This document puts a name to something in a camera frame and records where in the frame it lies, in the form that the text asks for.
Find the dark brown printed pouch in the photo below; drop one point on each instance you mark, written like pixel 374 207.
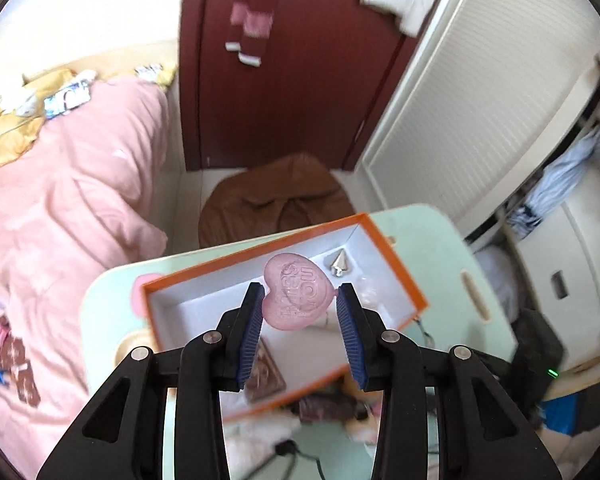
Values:
pixel 267 375

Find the mint green cartoon desktop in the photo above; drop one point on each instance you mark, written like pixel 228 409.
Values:
pixel 430 240

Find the pink heart-shaped charm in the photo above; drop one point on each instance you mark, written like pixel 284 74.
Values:
pixel 295 290

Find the dark red wooden door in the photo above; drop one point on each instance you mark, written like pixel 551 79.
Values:
pixel 305 85

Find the blue striped clothes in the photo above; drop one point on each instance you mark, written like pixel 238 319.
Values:
pixel 555 180

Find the pink blanket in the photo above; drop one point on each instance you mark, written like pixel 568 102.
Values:
pixel 80 185

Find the white louvred wardrobe door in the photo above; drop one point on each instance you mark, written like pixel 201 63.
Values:
pixel 480 110

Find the silver arrowhead trinket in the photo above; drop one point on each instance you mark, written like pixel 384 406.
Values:
pixel 339 261

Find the brown cushion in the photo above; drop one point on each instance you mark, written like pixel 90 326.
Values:
pixel 280 195

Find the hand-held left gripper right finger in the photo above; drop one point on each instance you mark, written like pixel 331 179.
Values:
pixel 349 332

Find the orange cardboard box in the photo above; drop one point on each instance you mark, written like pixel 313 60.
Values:
pixel 200 305

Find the small white printed packet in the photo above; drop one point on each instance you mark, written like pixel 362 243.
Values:
pixel 149 71

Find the white drawer cabinet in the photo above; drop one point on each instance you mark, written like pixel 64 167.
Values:
pixel 580 260

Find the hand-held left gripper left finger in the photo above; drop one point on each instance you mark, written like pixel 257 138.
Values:
pixel 250 332

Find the red and pink striped scarf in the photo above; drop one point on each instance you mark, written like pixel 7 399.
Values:
pixel 252 25

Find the blue printed packet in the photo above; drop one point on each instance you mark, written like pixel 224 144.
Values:
pixel 67 99

